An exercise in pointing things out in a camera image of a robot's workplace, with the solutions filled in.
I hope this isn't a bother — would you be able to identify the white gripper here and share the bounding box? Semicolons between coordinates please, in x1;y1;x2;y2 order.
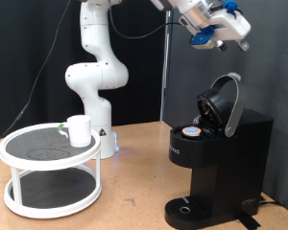
207;12;252;53

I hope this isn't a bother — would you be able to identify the white coffee pod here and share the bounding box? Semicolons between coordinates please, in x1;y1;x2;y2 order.
180;126;204;139

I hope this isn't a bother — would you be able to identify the black Keurig coffee machine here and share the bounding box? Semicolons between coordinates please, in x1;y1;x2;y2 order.
164;71;275;230

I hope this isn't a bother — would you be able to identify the white ceramic mug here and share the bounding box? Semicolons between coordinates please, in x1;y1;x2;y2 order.
57;114;93;149

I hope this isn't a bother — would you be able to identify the grey fabric backdrop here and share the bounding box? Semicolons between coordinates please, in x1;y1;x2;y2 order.
164;0;288;217

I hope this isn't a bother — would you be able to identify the grey vertical metal pole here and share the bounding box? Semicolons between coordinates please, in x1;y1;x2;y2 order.
160;9;174;123

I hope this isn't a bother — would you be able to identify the white two-tier turntable rack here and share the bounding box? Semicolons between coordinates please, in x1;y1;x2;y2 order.
0;122;104;220

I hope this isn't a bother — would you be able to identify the black fabric backdrop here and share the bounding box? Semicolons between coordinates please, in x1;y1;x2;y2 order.
0;0;168;139

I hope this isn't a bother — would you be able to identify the blue mounted wrist camera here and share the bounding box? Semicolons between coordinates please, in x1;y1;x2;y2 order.
188;25;216;51

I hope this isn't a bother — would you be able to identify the blue cable clip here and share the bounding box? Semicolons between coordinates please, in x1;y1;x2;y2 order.
222;0;245;15

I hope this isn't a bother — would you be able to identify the black machine power cord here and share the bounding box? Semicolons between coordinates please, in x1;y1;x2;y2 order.
258;195;281;207

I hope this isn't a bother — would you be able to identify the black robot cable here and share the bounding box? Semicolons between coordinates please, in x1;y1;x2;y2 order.
0;0;183;150

